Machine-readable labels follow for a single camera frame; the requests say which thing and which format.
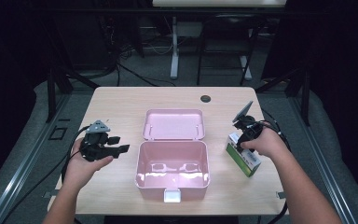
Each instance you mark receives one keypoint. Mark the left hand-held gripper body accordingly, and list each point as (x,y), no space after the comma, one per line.
(94,146)

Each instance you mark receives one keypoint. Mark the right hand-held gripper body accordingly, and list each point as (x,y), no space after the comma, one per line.
(249,129)

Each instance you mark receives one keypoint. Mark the green and white carton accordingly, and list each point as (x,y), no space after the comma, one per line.
(245,163)

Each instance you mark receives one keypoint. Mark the pink plastic storage box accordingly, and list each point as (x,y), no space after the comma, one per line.
(172,161)

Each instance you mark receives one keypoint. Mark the person's right hand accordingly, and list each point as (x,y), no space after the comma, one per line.
(267,144)

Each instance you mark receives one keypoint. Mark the person's left hand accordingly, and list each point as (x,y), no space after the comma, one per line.
(77,171)

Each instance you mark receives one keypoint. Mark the black metal stand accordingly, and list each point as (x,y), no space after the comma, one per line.
(51,93)
(306,99)

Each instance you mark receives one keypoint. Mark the black chair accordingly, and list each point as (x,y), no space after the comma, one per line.
(227,31)

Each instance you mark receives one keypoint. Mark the white desk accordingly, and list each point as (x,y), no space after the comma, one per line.
(219,2)

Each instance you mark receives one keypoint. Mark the black floor outlet frame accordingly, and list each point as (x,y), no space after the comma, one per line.
(51,133)

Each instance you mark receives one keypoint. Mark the grey metal table bracket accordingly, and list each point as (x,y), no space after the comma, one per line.
(281,195)
(47,195)

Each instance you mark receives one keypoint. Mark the aluminium floor rail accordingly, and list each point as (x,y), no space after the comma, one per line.
(323,168)
(21,168)

